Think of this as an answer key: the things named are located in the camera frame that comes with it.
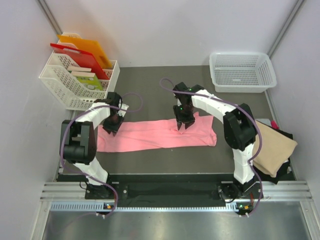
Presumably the white perforated plastic basket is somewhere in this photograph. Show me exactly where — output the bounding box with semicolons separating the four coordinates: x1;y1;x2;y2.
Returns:
209;52;277;93

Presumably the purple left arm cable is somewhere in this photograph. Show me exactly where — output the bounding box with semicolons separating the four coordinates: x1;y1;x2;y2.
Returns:
59;92;144;217

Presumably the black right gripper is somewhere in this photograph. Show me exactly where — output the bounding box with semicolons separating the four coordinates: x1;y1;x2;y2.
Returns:
173;104;195;130

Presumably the pink t shirt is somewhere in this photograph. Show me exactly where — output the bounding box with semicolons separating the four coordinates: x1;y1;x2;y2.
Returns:
97;112;217;153

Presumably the magenta folded garment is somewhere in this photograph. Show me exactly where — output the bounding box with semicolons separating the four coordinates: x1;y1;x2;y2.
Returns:
270;120;279;130

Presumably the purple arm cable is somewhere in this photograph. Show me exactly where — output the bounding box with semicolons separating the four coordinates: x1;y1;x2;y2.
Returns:
59;92;144;217
159;77;264;217

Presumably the beige folded t shirt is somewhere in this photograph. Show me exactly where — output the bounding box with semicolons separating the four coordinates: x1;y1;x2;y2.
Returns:
253;121;298;178

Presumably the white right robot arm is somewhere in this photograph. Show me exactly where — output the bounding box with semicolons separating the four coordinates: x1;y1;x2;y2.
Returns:
173;82;257;198

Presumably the white file organizer rack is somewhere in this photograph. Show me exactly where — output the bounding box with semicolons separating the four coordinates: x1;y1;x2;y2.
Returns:
38;31;121;111

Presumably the orange plastic folder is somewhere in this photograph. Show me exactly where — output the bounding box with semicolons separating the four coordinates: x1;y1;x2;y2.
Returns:
57;34;113;69

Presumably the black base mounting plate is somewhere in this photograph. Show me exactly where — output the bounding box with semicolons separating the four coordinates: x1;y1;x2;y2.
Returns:
84;173;264;208

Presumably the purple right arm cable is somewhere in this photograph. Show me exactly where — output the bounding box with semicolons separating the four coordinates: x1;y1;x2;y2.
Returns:
159;77;264;217

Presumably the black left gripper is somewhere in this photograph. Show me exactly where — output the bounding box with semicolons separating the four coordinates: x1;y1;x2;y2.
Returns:
102;112;125;136

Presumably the white blue folded garment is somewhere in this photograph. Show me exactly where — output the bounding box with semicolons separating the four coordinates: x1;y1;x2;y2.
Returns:
256;118;271;126

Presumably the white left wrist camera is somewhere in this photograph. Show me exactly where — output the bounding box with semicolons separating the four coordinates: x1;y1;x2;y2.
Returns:
117;104;129;118

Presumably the red plastic folder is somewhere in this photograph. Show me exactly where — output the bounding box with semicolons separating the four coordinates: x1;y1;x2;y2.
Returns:
50;43;110;80

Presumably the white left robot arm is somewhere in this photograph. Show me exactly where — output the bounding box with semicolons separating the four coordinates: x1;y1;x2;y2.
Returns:
60;92;128;199

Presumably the aluminium frame rail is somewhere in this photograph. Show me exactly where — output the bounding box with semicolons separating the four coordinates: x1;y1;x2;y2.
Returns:
31;173;320;240

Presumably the beige booklet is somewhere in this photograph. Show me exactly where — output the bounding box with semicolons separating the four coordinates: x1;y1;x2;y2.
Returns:
67;65;96;78

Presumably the green booklet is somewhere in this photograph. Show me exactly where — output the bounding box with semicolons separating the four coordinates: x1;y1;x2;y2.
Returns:
76;76;103;91

